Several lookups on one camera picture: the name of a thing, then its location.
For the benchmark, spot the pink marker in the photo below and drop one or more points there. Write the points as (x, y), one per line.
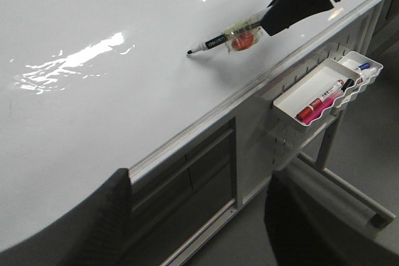
(318, 111)

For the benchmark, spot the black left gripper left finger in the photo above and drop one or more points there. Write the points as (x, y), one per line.
(100, 242)

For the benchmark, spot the black capped marker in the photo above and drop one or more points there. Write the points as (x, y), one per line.
(348, 83)

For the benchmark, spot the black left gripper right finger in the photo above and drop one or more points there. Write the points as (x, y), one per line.
(301, 231)

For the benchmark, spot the red whiteboard marker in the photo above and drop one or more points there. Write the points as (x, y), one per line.
(310, 108)

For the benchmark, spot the white pegboard panel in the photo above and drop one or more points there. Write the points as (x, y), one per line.
(268, 134)

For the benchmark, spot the black whiteboard marker with tape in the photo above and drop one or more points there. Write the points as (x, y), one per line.
(239, 36)

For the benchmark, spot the grey table leg frame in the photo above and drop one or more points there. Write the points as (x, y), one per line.
(359, 153)

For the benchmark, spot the white wavy-edged tray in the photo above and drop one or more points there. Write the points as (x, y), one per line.
(307, 89)

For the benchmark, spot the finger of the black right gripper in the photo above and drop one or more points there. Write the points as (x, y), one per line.
(281, 14)

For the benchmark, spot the white whiteboard surface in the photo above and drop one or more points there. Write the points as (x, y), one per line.
(89, 86)

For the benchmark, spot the blue capped marker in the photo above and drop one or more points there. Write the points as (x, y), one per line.
(362, 67)

